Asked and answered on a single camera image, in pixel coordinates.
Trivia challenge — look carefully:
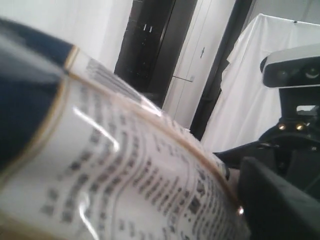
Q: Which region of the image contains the dark blue biscuit package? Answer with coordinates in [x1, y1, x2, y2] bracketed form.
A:
[0, 18, 250, 240]

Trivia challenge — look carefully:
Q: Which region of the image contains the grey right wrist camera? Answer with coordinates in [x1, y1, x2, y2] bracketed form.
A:
[260, 43, 320, 89]

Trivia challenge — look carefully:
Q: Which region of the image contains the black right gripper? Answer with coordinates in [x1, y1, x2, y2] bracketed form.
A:
[216, 87, 320, 193]

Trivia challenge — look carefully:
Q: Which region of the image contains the white draped cloth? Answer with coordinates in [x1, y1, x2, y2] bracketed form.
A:
[200, 13, 320, 153]

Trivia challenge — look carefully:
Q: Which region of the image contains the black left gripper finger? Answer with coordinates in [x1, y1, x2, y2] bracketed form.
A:
[238, 157, 320, 240]

